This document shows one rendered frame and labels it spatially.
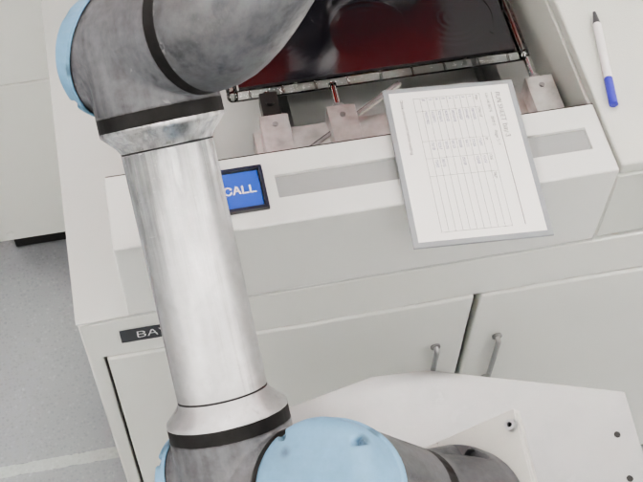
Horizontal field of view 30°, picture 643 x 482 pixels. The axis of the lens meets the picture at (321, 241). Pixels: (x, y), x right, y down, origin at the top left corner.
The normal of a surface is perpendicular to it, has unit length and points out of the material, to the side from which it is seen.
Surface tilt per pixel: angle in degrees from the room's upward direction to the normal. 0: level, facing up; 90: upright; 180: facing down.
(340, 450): 35
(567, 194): 90
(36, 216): 90
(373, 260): 90
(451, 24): 0
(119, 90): 48
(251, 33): 66
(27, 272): 0
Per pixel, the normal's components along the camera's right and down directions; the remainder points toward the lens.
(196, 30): -0.20, 0.30
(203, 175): 0.66, -0.06
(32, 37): 0.20, 0.83
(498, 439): -0.63, -0.33
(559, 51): -0.98, 0.16
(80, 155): 0.02, -0.54
